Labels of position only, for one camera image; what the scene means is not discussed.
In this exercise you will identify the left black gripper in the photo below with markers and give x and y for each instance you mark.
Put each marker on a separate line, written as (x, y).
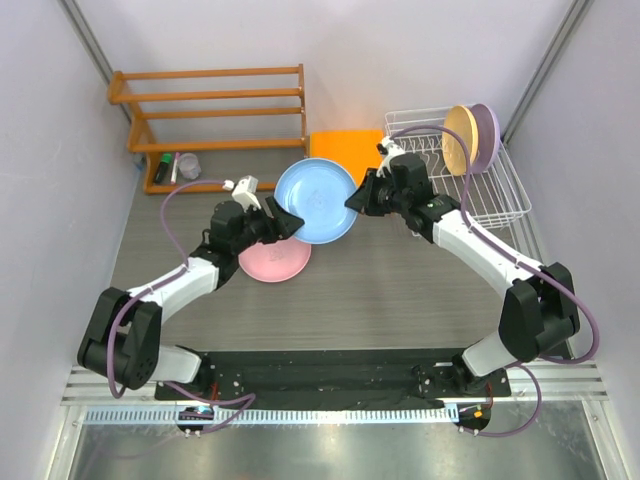
(280, 226)

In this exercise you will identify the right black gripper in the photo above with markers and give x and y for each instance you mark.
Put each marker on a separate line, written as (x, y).
(362, 200)

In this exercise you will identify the pink plate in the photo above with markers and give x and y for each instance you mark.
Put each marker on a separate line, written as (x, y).
(277, 262)

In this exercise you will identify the blue plate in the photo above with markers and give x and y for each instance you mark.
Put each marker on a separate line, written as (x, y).
(315, 190)

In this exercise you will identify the yellow plate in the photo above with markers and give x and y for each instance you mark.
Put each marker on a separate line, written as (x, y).
(462, 122)

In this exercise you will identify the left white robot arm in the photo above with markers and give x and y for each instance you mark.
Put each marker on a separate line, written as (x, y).
(123, 339)

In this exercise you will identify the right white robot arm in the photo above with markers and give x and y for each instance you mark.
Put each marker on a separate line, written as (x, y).
(537, 312)

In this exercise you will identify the wooden shelf rack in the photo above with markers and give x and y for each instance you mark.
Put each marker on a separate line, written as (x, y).
(141, 139)

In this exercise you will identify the orange folder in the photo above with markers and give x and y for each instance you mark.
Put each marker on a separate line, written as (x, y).
(355, 150)

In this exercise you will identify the clear plastic cup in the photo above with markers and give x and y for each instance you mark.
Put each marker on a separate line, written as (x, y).
(189, 166)

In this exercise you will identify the pink white marker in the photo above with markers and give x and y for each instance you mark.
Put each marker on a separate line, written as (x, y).
(175, 169)

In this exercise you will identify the green highlighter marker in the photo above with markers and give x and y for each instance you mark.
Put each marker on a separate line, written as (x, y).
(162, 168)

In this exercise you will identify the purple plate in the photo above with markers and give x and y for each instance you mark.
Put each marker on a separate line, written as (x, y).
(488, 137)

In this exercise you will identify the left controller board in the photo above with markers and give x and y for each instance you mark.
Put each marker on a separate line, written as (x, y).
(194, 419)

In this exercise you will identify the controller board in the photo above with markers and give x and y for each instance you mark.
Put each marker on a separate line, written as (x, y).
(194, 419)
(473, 418)

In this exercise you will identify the right controller board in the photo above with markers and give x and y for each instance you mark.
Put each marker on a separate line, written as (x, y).
(473, 418)

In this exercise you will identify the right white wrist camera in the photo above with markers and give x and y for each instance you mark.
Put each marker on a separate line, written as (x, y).
(388, 149)

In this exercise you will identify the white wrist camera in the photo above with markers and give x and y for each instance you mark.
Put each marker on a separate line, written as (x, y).
(388, 149)
(244, 192)

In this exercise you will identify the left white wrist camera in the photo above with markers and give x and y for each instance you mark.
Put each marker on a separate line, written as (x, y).
(244, 192)

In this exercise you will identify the white wire dish rack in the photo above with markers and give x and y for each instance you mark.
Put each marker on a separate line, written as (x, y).
(496, 197)

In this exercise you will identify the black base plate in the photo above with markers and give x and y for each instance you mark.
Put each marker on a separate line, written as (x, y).
(335, 380)

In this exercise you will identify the perforated cable duct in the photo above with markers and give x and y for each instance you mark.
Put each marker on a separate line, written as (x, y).
(167, 414)

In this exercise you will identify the aluminium frame rail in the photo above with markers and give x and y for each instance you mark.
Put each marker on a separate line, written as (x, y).
(557, 383)

